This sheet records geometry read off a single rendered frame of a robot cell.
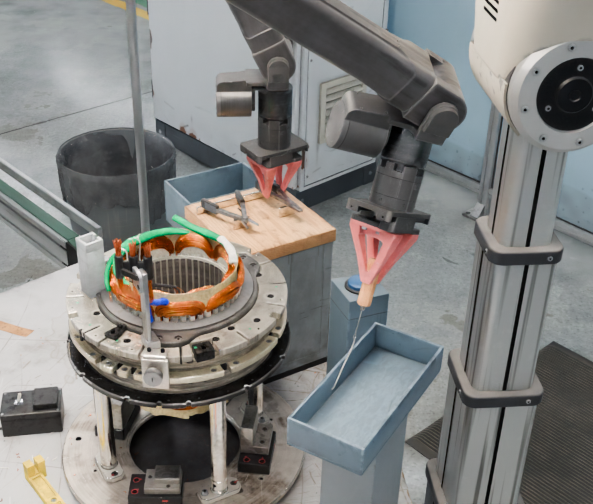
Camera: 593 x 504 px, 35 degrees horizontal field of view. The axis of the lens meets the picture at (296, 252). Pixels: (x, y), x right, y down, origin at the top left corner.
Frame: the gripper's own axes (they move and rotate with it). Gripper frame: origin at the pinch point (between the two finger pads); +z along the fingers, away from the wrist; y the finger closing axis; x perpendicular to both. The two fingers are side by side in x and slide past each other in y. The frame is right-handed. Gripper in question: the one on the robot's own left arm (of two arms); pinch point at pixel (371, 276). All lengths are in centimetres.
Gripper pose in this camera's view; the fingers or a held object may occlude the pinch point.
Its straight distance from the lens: 116.4
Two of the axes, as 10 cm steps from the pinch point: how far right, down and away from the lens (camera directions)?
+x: 7.7, 3.1, -5.6
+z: -2.5, 9.5, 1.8
